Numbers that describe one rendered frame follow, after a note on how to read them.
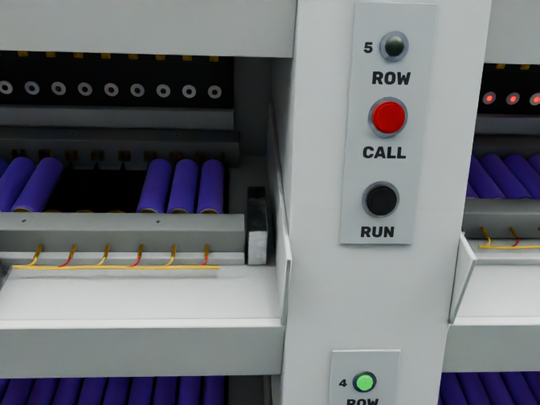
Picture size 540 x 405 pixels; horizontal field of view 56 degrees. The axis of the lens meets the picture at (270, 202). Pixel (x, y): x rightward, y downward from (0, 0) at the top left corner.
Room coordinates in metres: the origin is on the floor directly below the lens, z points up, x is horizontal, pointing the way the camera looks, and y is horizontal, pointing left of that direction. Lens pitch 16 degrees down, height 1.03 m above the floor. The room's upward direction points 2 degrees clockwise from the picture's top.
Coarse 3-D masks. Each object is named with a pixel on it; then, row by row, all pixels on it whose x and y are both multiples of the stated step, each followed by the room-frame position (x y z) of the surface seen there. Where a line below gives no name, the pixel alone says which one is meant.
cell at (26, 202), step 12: (36, 168) 0.37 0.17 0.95; (48, 168) 0.37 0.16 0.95; (60, 168) 0.38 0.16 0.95; (36, 180) 0.35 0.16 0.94; (48, 180) 0.36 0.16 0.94; (24, 192) 0.34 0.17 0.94; (36, 192) 0.34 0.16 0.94; (48, 192) 0.35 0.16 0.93; (24, 204) 0.32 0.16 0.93; (36, 204) 0.33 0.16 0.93
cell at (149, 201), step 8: (160, 160) 0.38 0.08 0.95; (152, 168) 0.37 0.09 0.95; (160, 168) 0.37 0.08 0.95; (168, 168) 0.38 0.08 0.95; (152, 176) 0.36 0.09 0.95; (160, 176) 0.36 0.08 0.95; (168, 176) 0.37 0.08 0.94; (144, 184) 0.36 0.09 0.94; (152, 184) 0.35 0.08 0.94; (160, 184) 0.35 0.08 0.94; (168, 184) 0.37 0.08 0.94; (144, 192) 0.34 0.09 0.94; (152, 192) 0.34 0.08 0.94; (160, 192) 0.35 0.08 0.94; (144, 200) 0.33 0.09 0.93; (152, 200) 0.33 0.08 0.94; (160, 200) 0.34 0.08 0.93; (144, 208) 0.33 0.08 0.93; (152, 208) 0.33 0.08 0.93; (160, 208) 0.33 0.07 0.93
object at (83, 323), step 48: (240, 192) 0.38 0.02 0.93; (288, 240) 0.26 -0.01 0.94; (48, 288) 0.28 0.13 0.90; (96, 288) 0.28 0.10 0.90; (144, 288) 0.28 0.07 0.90; (192, 288) 0.28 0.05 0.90; (240, 288) 0.28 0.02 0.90; (288, 288) 0.25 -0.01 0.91; (0, 336) 0.25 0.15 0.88; (48, 336) 0.25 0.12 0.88; (96, 336) 0.25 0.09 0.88; (144, 336) 0.26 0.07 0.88; (192, 336) 0.26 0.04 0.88; (240, 336) 0.26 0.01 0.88
